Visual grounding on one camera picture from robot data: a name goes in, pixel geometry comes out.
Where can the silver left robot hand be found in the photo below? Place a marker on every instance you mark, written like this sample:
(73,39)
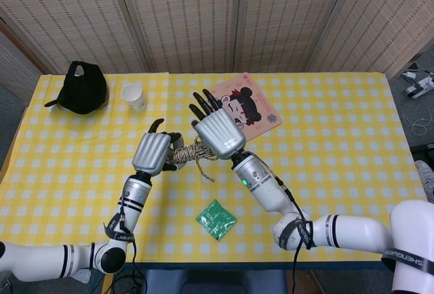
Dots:
(151,153)

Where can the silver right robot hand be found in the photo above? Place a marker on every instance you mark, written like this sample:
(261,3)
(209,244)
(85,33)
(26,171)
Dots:
(220,131)

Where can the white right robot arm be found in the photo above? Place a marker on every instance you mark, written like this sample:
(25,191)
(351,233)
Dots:
(268,192)

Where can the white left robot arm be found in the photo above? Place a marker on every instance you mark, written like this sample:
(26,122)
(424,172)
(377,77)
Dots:
(134,199)

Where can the pink cartoon mouse pad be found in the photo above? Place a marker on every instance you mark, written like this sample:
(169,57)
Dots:
(264,104)

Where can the white paper cup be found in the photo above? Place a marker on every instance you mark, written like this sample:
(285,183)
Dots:
(132,94)

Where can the green foil packet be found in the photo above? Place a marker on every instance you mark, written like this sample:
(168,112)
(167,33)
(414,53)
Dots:
(215,221)

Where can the black baseball cap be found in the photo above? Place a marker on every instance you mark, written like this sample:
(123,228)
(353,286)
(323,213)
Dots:
(84,90)

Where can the bamboo folding screen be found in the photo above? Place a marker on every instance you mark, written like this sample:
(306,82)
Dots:
(190,19)

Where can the yellow checked tablecloth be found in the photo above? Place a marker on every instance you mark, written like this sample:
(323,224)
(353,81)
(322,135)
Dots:
(339,158)

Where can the yellow floor strip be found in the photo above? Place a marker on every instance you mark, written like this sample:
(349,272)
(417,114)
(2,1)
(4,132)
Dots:
(108,285)

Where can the white floor paper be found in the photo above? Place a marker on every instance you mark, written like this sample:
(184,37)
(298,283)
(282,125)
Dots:
(83,275)

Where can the blue chair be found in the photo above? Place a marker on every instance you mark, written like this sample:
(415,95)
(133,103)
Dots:
(217,284)

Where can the grey white floor device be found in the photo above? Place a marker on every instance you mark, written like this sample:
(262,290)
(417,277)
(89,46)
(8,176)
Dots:
(418,87)

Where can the black floor box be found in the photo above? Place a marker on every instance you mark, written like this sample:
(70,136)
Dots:
(424,151)

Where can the grey cloth bundle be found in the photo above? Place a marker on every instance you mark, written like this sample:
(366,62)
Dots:
(425,179)

